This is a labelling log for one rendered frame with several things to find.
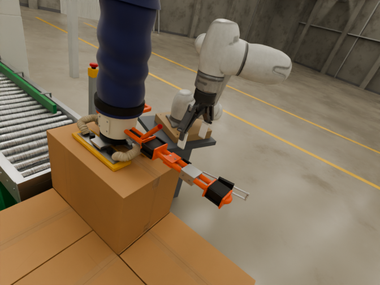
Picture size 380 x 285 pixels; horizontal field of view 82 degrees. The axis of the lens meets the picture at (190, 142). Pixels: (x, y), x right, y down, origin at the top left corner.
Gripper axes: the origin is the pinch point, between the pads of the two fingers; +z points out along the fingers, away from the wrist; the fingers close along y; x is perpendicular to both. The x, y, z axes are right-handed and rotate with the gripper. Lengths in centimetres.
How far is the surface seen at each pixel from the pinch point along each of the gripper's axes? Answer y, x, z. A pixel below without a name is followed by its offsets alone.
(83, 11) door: -574, -1056, 87
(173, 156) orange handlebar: -0.4, -6.9, 12.7
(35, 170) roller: 24, -90, 67
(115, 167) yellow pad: 13.9, -26.3, 24.9
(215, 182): -0.8, 14.7, 12.1
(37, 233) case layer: 42, -46, 67
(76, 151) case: 20, -48, 27
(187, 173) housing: 3.2, 4.0, 12.9
